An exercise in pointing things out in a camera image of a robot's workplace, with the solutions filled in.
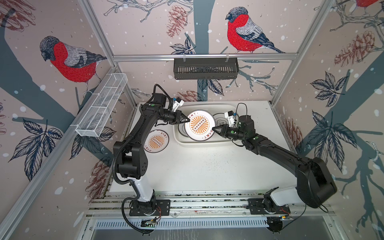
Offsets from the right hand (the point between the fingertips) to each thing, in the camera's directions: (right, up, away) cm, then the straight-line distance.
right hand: (211, 130), depth 80 cm
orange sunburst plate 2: (-36, -9, +19) cm, 41 cm away
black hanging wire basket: (-1, +42, +24) cm, 49 cm away
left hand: (-13, +6, 0) cm, 14 cm away
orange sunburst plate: (-6, +2, +1) cm, 7 cm away
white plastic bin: (+2, -5, -1) cm, 5 cm away
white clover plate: (+9, +6, +27) cm, 29 cm away
